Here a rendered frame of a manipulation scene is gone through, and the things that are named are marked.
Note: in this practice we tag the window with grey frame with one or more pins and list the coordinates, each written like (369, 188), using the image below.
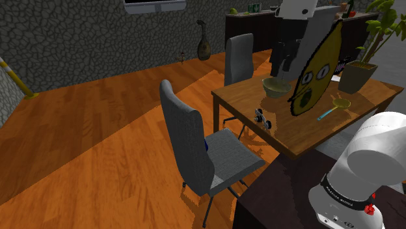
(152, 7)

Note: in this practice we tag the yellow banana face figure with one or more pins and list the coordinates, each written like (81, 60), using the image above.
(320, 63)

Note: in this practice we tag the brown lute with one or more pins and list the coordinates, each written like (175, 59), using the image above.
(203, 47)

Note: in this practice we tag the brown wooden table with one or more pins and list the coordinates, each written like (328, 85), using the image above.
(241, 98)

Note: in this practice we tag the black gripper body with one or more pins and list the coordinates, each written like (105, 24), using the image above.
(285, 41)

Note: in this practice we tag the dark sideboard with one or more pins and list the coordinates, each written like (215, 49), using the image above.
(250, 31)

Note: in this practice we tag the yellow and white pole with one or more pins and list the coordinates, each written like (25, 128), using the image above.
(16, 79)

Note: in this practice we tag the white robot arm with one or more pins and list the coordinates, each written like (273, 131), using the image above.
(364, 158)

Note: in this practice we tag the green plant in grey pot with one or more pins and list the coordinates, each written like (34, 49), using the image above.
(355, 77)

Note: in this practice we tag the dark robot stand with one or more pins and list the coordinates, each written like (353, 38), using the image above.
(279, 196)

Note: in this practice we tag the silver tool with black wheels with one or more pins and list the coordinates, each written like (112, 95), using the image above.
(260, 118)

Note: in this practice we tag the black box with purple marks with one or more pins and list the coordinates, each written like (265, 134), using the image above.
(344, 65)

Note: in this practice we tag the olive green bowl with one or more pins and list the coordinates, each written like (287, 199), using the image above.
(276, 88)

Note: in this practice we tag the grey chair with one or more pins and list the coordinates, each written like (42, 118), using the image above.
(239, 57)
(317, 41)
(187, 139)

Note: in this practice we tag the small brown figure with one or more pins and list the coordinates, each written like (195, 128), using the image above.
(181, 58)

